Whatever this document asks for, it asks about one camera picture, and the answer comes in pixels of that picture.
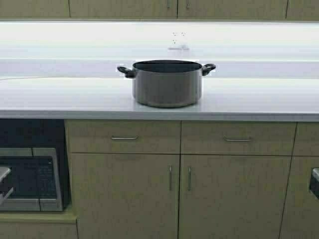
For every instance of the right door metal handle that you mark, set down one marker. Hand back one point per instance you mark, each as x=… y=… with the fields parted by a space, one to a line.
x=189 y=178

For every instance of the drawer metal handle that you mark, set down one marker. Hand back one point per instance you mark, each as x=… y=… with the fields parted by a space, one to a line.
x=249 y=139
x=114 y=137

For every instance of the upper right cabinet door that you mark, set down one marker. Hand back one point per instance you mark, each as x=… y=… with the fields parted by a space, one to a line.
x=232 y=9

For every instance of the beige drawer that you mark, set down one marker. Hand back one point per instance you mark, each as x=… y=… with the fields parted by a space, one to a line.
x=94 y=136
x=268 y=138

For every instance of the grey pot with black handles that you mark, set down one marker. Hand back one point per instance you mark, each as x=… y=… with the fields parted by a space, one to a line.
x=167 y=83

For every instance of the right drawer metal handle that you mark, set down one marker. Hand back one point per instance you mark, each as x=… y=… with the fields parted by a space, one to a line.
x=249 y=139

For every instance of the door metal handle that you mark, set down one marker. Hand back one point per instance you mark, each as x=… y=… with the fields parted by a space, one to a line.
x=170 y=177
x=189 y=178

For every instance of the stainless steel microwave oven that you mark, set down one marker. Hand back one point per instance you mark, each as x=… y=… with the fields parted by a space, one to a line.
x=35 y=179

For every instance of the right beige drawer front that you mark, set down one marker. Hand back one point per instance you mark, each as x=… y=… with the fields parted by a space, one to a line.
x=268 y=138

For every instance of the left beige drawer front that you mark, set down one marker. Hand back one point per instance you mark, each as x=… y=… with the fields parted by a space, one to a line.
x=94 y=136

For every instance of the far right lower cabinet door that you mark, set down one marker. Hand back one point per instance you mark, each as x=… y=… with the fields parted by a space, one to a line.
x=301 y=212

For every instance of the left drawer metal handle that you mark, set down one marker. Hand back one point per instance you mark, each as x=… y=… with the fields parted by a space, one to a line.
x=114 y=137

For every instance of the left door metal handle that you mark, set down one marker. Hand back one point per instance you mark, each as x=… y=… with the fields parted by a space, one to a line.
x=170 y=177

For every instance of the upper left cabinet door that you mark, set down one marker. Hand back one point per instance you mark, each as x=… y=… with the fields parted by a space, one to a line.
x=124 y=9

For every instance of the white wall outlet plate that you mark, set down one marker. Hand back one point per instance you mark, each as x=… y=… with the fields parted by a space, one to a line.
x=179 y=41

